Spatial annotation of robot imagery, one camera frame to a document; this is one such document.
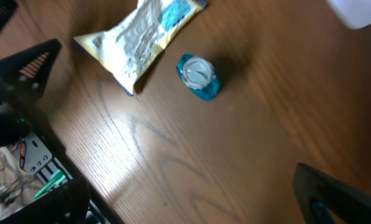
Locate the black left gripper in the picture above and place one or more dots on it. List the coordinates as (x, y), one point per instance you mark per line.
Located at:
(23, 79)

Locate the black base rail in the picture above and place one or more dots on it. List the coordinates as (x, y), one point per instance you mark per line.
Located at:
(53, 169)

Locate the white yellow snack bag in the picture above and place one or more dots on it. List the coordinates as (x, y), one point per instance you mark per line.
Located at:
(128, 49)

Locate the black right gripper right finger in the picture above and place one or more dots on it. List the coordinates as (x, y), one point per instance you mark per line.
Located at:
(318, 195)

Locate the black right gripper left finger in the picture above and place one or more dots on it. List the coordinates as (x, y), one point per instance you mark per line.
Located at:
(67, 204)

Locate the teal mouthwash bottle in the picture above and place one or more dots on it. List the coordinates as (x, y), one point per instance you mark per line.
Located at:
(198, 75)

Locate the white barcode scanner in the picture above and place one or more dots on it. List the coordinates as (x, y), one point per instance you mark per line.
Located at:
(355, 14)

